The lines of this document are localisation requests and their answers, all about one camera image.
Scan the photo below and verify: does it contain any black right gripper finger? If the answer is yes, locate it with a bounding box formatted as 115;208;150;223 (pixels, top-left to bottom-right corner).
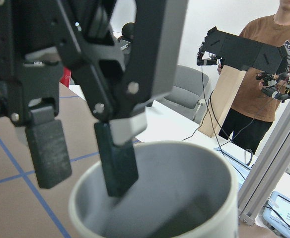
94;113;147;197

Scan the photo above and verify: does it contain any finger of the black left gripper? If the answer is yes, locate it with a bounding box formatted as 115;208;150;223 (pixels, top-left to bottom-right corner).
25;106;72;189

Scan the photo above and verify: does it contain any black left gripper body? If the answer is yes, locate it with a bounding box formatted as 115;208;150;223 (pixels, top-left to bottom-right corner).
0;0;188;126

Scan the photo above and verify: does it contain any white mug grey inside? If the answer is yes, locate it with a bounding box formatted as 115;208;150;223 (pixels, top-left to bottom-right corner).
69;141;239;238

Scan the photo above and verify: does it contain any brown table mat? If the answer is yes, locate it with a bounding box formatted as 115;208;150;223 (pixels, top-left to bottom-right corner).
0;85;99;238

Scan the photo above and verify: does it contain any grey office chair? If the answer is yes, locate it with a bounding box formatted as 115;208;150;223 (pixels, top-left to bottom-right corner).
158;65;209;124

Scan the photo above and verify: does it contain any light wooden board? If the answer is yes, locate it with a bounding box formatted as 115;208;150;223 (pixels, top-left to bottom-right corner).
199;65;246;137

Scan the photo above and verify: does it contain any person in brown shirt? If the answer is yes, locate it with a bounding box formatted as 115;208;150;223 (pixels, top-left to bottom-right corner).
217;0;290;156

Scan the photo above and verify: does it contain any blue teach pendant tablet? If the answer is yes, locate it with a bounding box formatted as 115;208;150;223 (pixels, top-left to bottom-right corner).
262;191;290;238

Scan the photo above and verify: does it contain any grey aluminium frame post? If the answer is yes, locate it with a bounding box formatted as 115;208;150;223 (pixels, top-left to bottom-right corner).
238;101;290;226

